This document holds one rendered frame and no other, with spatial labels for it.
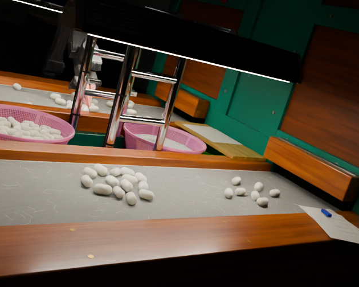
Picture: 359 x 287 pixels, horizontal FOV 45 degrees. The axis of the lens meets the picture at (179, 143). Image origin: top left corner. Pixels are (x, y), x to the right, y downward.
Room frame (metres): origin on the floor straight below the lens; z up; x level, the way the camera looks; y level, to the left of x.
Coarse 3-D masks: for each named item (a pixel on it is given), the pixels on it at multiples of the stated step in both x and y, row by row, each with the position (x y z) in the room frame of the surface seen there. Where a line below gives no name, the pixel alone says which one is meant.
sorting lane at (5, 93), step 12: (0, 84) 1.45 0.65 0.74; (0, 96) 1.30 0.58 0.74; (12, 96) 1.34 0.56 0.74; (24, 96) 1.38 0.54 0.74; (36, 96) 1.43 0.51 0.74; (48, 96) 1.48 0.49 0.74; (108, 108) 1.56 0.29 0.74; (144, 108) 1.75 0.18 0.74; (156, 108) 1.82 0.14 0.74; (180, 120) 1.72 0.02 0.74
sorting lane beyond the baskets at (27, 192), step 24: (0, 168) 0.79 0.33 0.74; (24, 168) 0.82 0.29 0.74; (48, 168) 0.86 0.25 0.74; (72, 168) 0.89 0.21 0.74; (120, 168) 0.98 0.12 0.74; (144, 168) 1.03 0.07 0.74; (168, 168) 1.08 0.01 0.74; (192, 168) 1.14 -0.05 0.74; (0, 192) 0.69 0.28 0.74; (24, 192) 0.71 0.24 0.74; (48, 192) 0.74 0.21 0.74; (72, 192) 0.77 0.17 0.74; (168, 192) 0.91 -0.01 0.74; (192, 192) 0.96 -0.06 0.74; (216, 192) 1.00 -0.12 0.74; (264, 192) 1.11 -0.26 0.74; (288, 192) 1.17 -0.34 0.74; (0, 216) 0.61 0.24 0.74; (24, 216) 0.63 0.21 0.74; (48, 216) 0.66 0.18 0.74; (72, 216) 0.68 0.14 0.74; (96, 216) 0.70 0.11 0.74; (120, 216) 0.73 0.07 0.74; (144, 216) 0.76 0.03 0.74; (168, 216) 0.79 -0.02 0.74; (192, 216) 0.82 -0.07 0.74
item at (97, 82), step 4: (76, 76) 1.46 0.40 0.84; (72, 80) 1.46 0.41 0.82; (92, 80) 1.49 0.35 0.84; (96, 80) 1.50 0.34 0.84; (100, 80) 1.51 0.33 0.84; (72, 84) 1.48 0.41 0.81; (96, 84) 1.51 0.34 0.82; (100, 84) 1.51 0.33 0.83; (68, 88) 1.48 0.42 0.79; (72, 88) 1.48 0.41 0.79; (96, 88) 1.54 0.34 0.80
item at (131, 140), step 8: (128, 128) 1.33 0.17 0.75; (136, 128) 1.37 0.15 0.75; (144, 128) 1.39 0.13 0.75; (152, 128) 1.41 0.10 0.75; (168, 128) 1.43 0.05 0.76; (176, 128) 1.43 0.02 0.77; (128, 136) 1.23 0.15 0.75; (136, 136) 1.19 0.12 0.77; (168, 136) 1.42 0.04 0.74; (176, 136) 1.42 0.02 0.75; (184, 136) 1.41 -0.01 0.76; (192, 136) 1.40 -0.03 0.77; (128, 144) 1.24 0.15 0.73; (136, 144) 1.20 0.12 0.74; (144, 144) 1.18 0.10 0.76; (152, 144) 1.17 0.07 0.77; (192, 144) 1.38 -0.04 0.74; (200, 144) 1.35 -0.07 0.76; (176, 152) 1.18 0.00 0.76; (184, 152) 1.19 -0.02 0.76; (192, 152) 1.20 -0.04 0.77; (200, 152) 1.23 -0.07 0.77
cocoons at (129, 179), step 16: (96, 176) 0.87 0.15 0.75; (112, 176) 0.86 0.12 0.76; (128, 176) 0.89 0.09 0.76; (144, 176) 0.92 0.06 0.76; (96, 192) 0.80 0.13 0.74; (128, 192) 0.81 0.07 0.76; (144, 192) 0.84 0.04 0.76; (240, 192) 1.02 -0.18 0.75; (256, 192) 1.03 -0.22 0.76; (272, 192) 1.09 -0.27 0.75
